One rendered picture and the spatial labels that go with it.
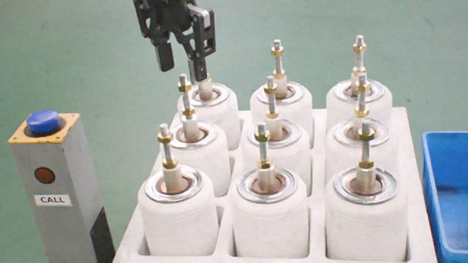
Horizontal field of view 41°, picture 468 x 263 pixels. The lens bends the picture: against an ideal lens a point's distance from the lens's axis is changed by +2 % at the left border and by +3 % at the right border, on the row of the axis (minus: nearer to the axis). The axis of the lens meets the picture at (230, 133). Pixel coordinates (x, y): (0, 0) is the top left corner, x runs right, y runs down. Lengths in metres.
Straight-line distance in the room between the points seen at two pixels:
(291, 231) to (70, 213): 0.30
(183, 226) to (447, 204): 0.54
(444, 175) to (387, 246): 0.42
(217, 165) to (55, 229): 0.24
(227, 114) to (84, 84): 0.79
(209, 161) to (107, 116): 0.68
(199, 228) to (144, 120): 0.71
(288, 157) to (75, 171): 0.28
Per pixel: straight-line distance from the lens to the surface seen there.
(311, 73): 1.59
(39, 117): 0.85
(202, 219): 0.78
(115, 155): 1.35
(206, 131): 0.89
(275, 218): 0.74
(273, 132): 0.85
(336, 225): 0.76
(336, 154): 0.84
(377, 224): 0.74
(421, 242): 0.80
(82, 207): 0.88
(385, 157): 0.84
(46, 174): 0.85
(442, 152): 1.14
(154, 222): 0.78
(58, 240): 0.92
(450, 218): 1.12
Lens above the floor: 0.71
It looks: 31 degrees down
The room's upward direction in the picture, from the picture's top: 7 degrees counter-clockwise
